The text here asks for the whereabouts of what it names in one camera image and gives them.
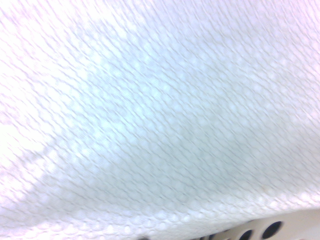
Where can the white perforated laundry basket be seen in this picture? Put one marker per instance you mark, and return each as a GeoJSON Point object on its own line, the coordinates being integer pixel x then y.
{"type": "Point", "coordinates": [303, 223]}

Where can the white circle-patterned duvet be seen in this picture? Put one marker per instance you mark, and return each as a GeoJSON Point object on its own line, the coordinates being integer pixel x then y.
{"type": "Point", "coordinates": [150, 112]}

